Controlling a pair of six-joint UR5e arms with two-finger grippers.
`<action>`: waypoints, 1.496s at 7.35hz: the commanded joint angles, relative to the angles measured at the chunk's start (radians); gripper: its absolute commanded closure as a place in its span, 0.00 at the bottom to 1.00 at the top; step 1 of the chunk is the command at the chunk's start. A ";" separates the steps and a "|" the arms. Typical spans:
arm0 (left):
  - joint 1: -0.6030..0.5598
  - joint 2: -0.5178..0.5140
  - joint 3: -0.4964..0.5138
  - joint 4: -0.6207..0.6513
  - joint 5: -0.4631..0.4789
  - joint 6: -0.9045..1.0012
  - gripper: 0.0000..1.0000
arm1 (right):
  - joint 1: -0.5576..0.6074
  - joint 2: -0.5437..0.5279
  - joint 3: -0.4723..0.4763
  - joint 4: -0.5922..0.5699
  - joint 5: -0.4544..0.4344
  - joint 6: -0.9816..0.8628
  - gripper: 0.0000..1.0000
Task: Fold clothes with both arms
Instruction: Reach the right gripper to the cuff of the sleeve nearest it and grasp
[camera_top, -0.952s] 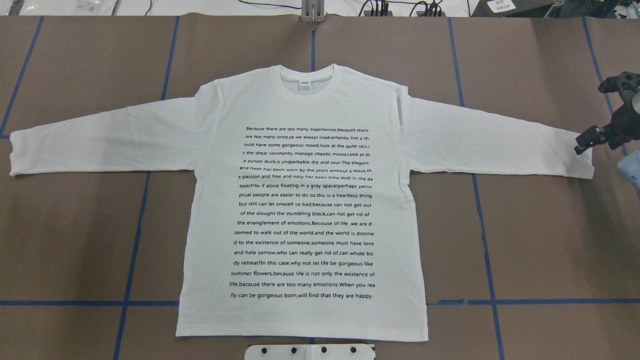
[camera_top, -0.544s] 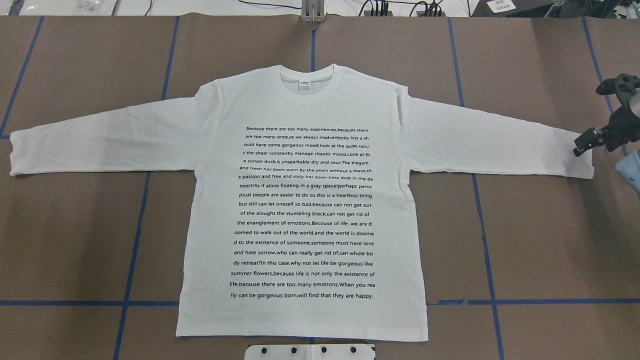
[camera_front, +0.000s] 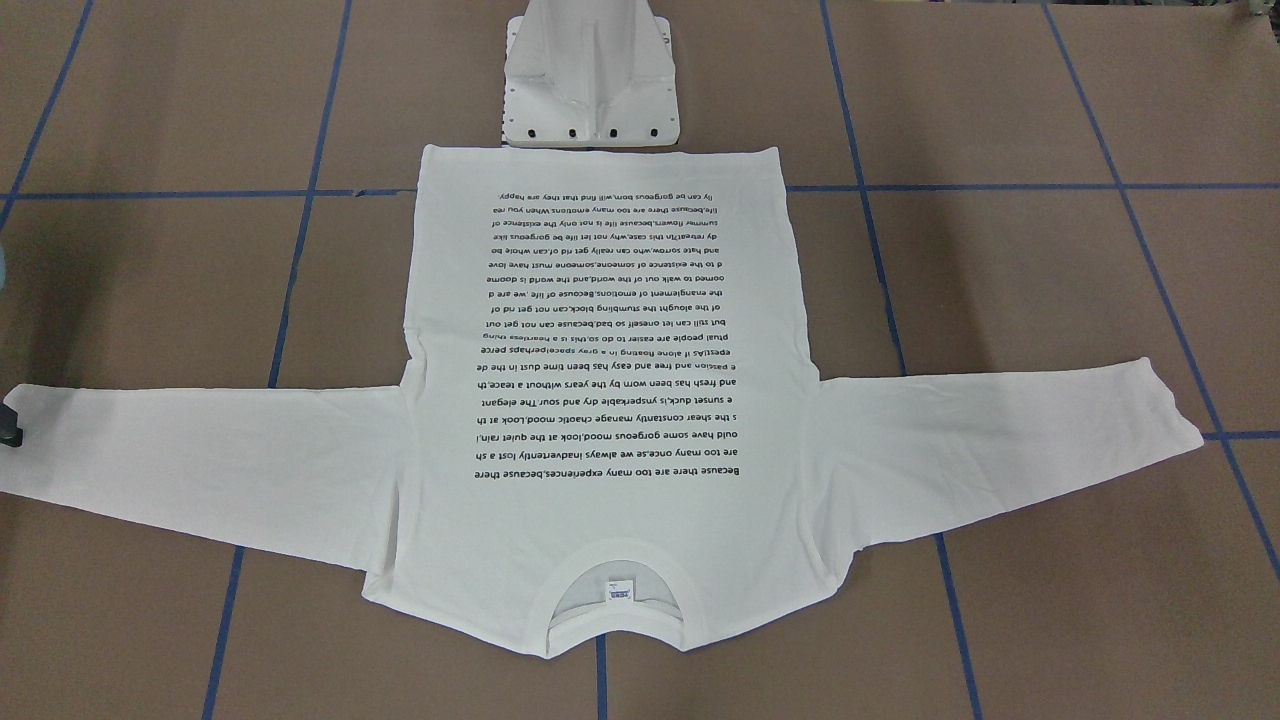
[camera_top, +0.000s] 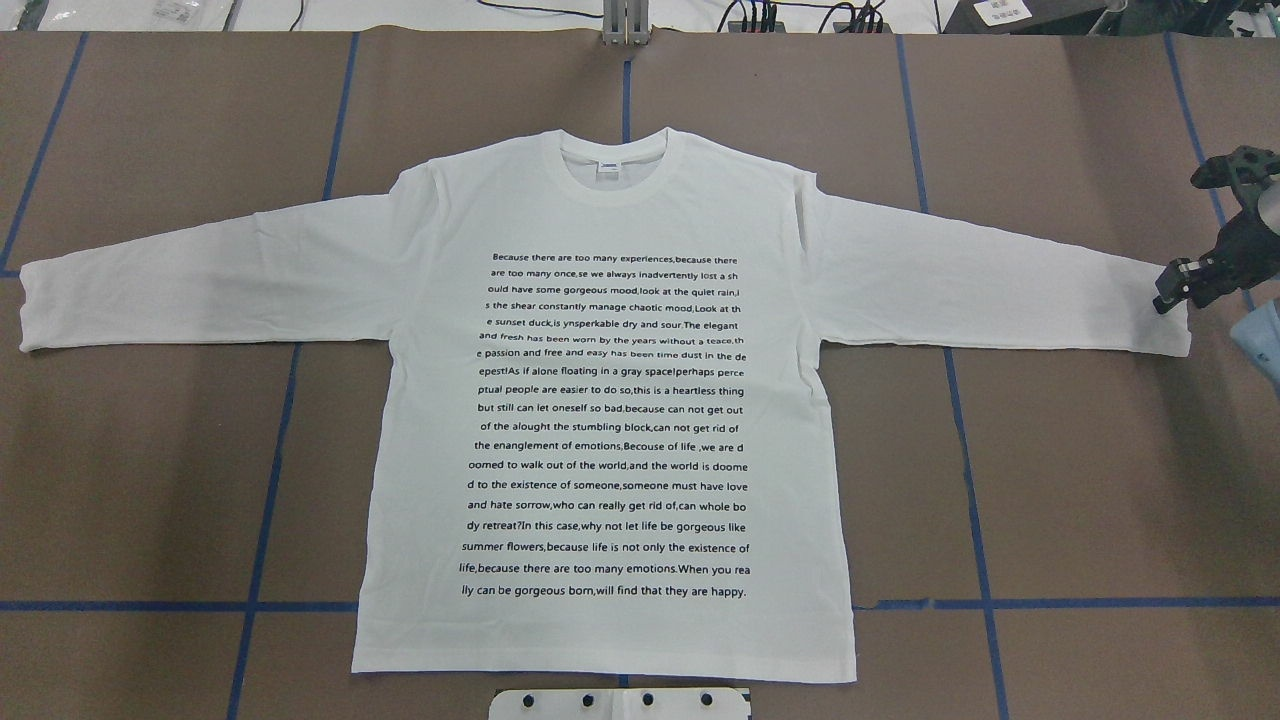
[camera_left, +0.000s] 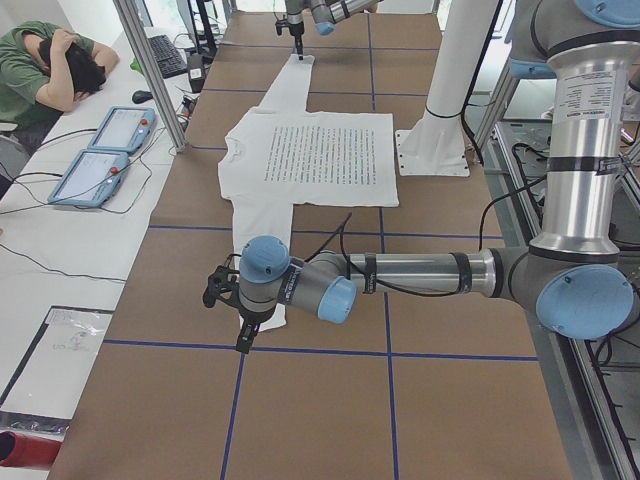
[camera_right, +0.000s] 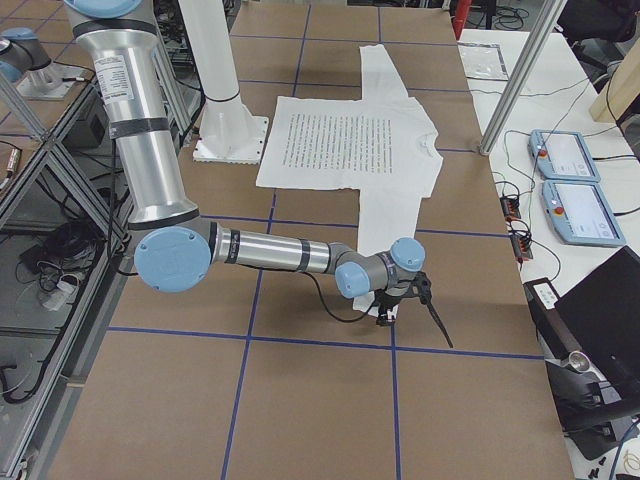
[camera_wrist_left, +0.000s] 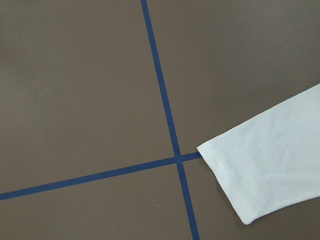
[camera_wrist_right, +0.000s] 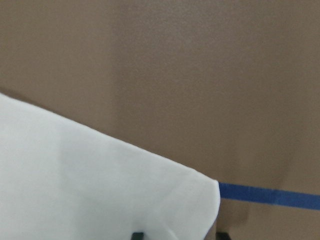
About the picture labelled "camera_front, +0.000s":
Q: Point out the white long-sleeve printed shirt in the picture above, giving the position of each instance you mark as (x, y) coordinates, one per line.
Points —
(609, 421)

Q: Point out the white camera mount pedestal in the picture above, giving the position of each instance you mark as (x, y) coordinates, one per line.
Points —
(589, 74)

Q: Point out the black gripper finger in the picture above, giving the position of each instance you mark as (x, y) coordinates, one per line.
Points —
(11, 435)

